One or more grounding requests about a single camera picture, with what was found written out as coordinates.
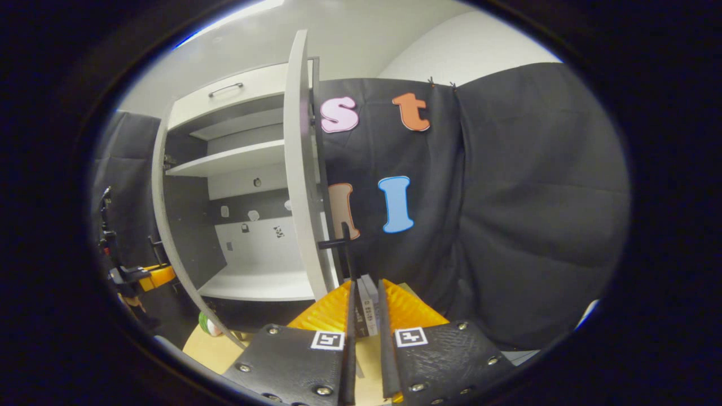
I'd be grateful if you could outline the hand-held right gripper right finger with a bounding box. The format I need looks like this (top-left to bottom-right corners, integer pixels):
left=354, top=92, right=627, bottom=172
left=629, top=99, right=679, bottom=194
left=377, top=278, right=517, bottom=405

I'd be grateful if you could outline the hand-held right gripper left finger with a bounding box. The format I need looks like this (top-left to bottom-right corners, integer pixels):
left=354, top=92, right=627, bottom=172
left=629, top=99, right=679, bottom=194
left=222, top=280, right=358, bottom=406

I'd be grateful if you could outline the white shoe cabinet door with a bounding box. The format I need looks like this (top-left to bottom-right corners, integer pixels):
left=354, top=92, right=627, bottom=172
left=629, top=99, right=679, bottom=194
left=283, top=29, right=346, bottom=301
left=151, top=110, right=246, bottom=349

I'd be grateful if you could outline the white double-door shoe cabinet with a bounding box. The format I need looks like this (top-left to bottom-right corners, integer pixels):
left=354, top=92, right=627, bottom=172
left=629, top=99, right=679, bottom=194
left=151, top=56, right=345, bottom=330

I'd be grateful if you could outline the white cabinet drawer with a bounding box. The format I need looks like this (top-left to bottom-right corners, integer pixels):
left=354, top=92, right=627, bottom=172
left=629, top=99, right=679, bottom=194
left=168, top=63, right=289, bottom=131

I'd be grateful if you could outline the grey flat box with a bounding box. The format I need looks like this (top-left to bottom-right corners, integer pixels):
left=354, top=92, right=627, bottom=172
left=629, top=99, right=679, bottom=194
left=355, top=274, right=381, bottom=338

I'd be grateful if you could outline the black backdrop cloth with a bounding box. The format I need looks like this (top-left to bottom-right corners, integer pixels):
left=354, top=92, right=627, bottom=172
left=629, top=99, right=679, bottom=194
left=313, top=62, right=631, bottom=351
left=90, top=110, right=198, bottom=345

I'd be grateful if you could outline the green white round toy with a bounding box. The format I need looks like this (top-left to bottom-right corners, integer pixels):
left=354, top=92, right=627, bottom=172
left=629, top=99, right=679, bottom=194
left=198, top=311, right=224, bottom=338

